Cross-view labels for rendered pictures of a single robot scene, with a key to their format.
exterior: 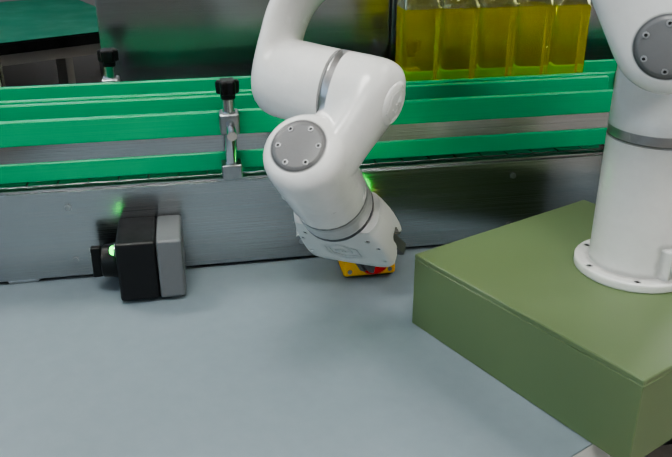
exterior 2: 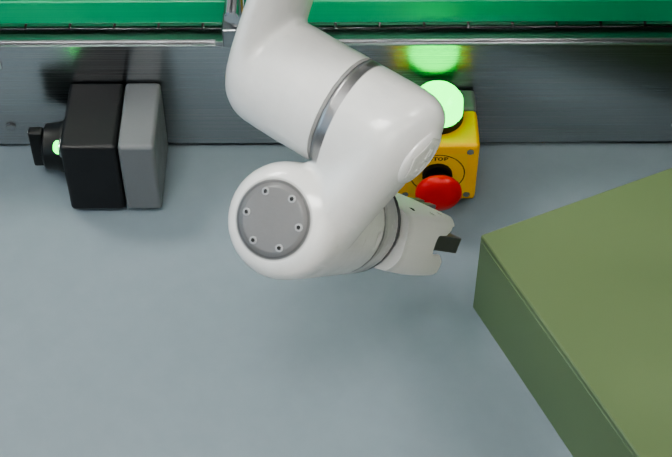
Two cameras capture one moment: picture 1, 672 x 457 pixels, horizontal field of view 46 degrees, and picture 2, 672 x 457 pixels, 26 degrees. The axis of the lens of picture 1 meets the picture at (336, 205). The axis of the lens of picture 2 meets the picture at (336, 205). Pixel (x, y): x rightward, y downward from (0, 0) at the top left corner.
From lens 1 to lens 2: 0.47 m
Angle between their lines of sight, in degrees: 26
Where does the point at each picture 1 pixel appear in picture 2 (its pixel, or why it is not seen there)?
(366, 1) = not seen: outside the picture
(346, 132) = (339, 211)
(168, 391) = (119, 391)
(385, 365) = (414, 386)
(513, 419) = not seen: outside the picture
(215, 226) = (212, 99)
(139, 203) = (99, 66)
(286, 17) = (279, 4)
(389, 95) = (408, 160)
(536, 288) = (632, 338)
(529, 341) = (596, 424)
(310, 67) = (302, 100)
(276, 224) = not seen: hidden behind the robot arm
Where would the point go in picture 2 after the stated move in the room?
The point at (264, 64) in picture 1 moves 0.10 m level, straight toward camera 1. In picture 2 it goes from (241, 76) to (218, 195)
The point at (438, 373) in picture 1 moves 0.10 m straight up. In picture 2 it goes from (482, 412) to (492, 336)
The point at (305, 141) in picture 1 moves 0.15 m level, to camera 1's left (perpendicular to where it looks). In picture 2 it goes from (282, 216) to (48, 184)
